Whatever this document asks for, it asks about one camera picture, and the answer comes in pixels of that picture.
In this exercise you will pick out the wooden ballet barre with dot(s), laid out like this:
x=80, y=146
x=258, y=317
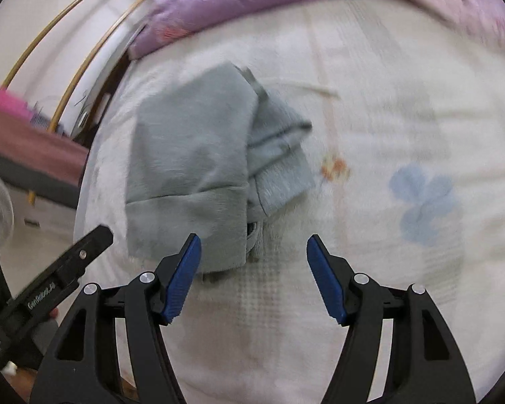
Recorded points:
x=38, y=40

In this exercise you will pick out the pink towel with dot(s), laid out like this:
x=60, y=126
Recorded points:
x=14, y=107

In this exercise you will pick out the purple floral quilt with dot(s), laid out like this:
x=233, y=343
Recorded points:
x=244, y=0

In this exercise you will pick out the bed with floral sheet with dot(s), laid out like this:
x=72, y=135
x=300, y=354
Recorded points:
x=383, y=113

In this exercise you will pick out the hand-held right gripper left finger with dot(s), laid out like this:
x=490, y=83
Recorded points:
x=181, y=286

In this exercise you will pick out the white TV cabinet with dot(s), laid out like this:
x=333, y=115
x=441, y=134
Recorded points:
x=105, y=96

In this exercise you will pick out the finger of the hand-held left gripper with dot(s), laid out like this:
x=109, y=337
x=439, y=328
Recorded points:
x=90, y=246

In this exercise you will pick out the grey zip hoodie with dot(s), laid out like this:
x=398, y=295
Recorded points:
x=189, y=155

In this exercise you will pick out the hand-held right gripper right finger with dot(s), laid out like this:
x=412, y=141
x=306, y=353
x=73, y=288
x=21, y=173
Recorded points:
x=326, y=284

